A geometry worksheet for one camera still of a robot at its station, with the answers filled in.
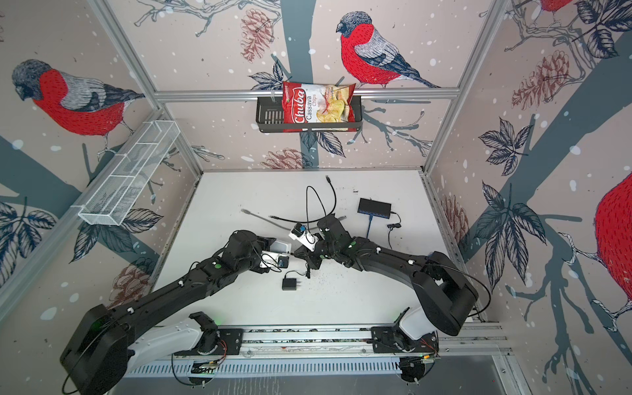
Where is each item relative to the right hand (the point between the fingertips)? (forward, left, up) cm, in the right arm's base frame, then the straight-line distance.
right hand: (293, 257), depth 80 cm
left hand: (+4, +9, +1) cm, 10 cm away
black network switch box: (+28, -32, -9) cm, 44 cm away
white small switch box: (+2, +4, +3) cm, 6 cm away
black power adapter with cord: (-6, +1, -9) cm, 11 cm away
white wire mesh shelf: (+5, +53, +22) cm, 57 cm away
